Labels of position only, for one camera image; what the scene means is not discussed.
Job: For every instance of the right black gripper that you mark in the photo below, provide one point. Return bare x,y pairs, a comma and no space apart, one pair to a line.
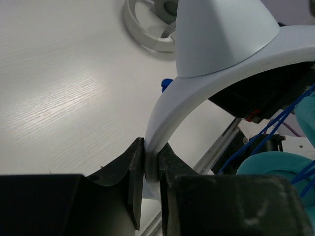
260,96

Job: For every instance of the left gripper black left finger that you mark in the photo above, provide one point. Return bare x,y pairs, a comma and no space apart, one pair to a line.
105,203

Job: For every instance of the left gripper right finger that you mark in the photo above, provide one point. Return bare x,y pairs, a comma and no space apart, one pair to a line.
227,205

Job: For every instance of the teal cat-ear headphones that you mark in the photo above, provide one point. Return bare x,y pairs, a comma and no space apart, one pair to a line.
219,43

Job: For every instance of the blue twist tie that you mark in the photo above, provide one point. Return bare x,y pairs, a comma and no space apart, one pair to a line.
165,83

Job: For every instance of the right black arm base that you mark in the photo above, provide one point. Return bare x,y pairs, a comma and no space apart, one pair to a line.
273,144

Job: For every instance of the white grey headphones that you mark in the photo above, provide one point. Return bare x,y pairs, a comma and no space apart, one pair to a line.
151,23

